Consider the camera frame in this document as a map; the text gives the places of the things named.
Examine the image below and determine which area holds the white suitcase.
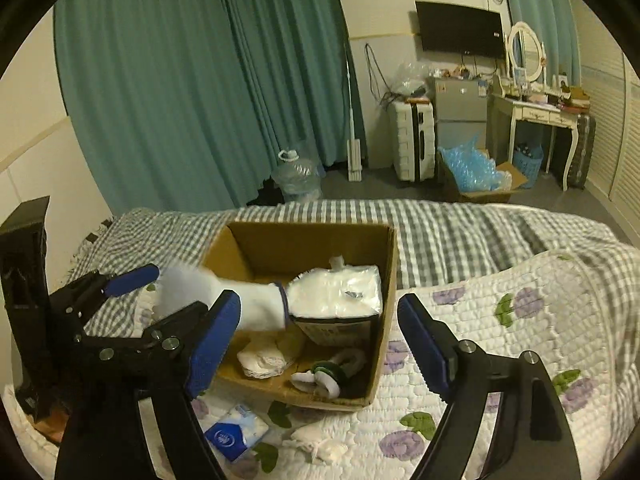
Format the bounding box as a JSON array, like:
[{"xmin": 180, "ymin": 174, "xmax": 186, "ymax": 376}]
[{"xmin": 391, "ymin": 98, "xmax": 438, "ymax": 184}]

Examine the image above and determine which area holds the open cardboard box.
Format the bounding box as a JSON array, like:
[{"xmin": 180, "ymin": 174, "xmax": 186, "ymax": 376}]
[{"xmin": 437, "ymin": 147, "xmax": 530, "ymax": 205}]

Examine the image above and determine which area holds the white floral quilt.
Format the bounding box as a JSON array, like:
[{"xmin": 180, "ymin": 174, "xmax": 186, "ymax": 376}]
[{"xmin": 0, "ymin": 250, "xmax": 637, "ymax": 480}]

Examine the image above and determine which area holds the brown cardboard box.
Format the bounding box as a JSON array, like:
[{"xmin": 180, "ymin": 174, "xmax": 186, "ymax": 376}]
[{"xmin": 200, "ymin": 221, "xmax": 401, "ymax": 412}]

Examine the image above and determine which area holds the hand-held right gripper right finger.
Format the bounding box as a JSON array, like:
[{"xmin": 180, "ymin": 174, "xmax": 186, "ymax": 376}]
[{"xmin": 398, "ymin": 294, "xmax": 583, "ymax": 480}]

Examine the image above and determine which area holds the blue plastic basket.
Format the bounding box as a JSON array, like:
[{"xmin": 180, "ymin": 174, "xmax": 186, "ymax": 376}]
[{"xmin": 512, "ymin": 143, "xmax": 545, "ymax": 175}]

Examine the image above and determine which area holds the black wall television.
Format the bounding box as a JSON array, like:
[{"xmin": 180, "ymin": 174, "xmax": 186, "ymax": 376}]
[{"xmin": 414, "ymin": 0, "xmax": 506, "ymax": 60}]

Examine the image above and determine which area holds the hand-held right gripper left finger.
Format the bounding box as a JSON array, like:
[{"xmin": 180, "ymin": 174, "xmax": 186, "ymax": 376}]
[{"xmin": 54, "ymin": 290, "xmax": 242, "ymax": 480}]

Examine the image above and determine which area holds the white louvered wardrobe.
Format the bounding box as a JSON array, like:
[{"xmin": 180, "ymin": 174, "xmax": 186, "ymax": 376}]
[{"xmin": 569, "ymin": 0, "xmax": 640, "ymax": 243}]

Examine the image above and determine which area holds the black suitcase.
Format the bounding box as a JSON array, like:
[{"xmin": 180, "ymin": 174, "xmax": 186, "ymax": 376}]
[{"xmin": 548, "ymin": 113, "xmax": 597, "ymax": 191}]

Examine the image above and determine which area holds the oval white-framed mirror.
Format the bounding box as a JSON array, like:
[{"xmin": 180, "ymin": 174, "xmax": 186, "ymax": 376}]
[{"xmin": 504, "ymin": 21, "xmax": 549, "ymax": 87}]

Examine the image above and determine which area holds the white flat mop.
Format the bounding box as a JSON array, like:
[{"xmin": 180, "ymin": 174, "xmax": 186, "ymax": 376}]
[{"xmin": 343, "ymin": 42, "xmax": 366, "ymax": 182}]

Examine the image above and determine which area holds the green curtain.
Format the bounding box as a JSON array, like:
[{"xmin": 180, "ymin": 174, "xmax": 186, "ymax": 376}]
[
  {"xmin": 495, "ymin": 0, "xmax": 584, "ymax": 79},
  {"xmin": 53, "ymin": 0, "xmax": 369, "ymax": 217}
]

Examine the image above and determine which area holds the white tissue pack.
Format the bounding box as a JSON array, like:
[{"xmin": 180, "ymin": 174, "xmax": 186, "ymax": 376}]
[{"xmin": 287, "ymin": 256, "xmax": 384, "ymax": 349}]

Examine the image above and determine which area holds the large clear water bottle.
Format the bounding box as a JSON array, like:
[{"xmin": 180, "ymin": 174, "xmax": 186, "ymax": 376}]
[{"xmin": 272, "ymin": 148, "xmax": 322, "ymax": 205}]

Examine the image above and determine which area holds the clear plastic bag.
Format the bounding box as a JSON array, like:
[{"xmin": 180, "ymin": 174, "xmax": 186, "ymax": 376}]
[{"xmin": 392, "ymin": 61, "xmax": 432, "ymax": 99}]

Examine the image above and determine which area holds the grey checkered blanket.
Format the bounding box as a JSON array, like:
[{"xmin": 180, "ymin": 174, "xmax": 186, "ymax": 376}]
[{"xmin": 64, "ymin": 198, "xmax": 640, "ymax": 351}]

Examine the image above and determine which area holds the white and green rolled sock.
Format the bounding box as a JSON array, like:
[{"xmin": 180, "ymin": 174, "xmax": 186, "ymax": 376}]
[{"xmin": 291, "ymin": 349, "xmax": 367, "ymax": 402}]

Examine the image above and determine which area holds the white folded gauze cloth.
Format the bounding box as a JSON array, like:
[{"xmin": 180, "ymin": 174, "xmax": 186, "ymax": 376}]
[{"xmin": 236, "ymin": 334, "xmax": 297, "ymax": 380}]

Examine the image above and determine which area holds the blue tissue packet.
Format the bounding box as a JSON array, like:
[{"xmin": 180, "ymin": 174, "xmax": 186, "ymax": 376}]
[{"xmin": 204, "ymin": 402, "xmax": 271, "ymax": 462}]

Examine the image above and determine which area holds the white dressing table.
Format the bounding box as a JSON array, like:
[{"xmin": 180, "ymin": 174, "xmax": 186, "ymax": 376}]
[{"xmin": 487, "ymin": 87, "xmax": 582, "ymax": 192}]

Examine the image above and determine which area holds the small grey refrigerator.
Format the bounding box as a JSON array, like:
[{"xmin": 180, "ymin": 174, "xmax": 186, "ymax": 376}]
[{"xmin": 430, "ymin": 77, "xmax": 489, "ymax": 162}]

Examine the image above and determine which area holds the white crumpled cloth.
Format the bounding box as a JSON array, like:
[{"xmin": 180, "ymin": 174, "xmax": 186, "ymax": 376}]
[{"xmin": 282, "ymin": 424, "xmax": 349, "ymax": 465}]

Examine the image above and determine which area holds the black wall cable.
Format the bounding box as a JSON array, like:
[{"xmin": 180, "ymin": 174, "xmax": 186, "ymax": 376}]
[{"xmin": 363, "ymin": 42, "xmax": 399, "ymax": 109}]

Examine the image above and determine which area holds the pile of blue plastic bags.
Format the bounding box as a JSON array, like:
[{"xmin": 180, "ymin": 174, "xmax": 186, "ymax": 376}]
[{"xmin": 439, "ymin": 134, "xmax": 514, "ymax": 194}]

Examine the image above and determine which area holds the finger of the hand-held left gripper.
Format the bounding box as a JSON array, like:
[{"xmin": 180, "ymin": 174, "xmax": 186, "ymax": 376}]
[
  {"xmin": 62, "ymin": 301, "xmax": 214, "ymax": 347},
  {"xmin": 49, "ymin": 263, "xmax": 161, "ymax": 314}
]

